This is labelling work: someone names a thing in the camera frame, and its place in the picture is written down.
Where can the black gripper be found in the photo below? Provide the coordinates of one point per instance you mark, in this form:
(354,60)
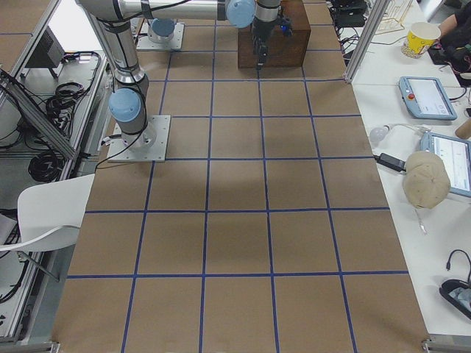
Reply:
(261,30)

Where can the person forearm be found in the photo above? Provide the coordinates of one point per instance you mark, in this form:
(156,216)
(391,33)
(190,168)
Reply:
(455,21)

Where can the dark wooden drawer box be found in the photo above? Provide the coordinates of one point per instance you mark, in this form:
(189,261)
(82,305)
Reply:
(283,52)

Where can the white light bulb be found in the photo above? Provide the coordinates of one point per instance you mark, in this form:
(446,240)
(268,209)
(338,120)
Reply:
(378,134)

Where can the yellow popcorn bucket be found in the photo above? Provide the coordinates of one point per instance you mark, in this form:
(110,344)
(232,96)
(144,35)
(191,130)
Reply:
(421,36)

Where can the upper blue teach pendant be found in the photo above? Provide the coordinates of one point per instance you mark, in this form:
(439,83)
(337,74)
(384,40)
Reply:
(425,98)

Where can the blue teach pendant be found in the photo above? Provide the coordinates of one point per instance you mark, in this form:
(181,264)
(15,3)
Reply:
(455,154)
(425,98)

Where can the black power adapter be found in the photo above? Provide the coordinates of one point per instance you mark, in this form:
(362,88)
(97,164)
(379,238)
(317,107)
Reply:
(390,162)

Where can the beige baseball cap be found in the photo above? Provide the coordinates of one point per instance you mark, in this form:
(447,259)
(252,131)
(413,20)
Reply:
(426,183)

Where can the grey electronics box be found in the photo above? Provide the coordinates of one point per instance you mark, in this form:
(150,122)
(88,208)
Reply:
(48,53)

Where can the cardboard tube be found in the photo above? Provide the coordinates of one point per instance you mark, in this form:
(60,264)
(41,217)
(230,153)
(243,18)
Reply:
(464,131)

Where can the lower blue teach pendant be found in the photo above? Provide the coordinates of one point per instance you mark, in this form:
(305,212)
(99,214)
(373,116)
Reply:
(455,154)

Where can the white plastic chair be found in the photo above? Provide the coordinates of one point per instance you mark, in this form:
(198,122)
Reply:
(50,215)

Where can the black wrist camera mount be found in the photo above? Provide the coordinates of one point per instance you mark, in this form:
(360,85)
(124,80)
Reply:
(285,25)

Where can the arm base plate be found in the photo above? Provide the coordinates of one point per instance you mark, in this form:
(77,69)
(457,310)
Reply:
(150,146)
(149,41)

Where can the aluminium frame post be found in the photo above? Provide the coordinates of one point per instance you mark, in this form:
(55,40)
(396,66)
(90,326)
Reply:
(369,30)

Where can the gold wire rack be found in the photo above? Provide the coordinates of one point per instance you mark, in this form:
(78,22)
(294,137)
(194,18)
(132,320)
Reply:
(394,16)

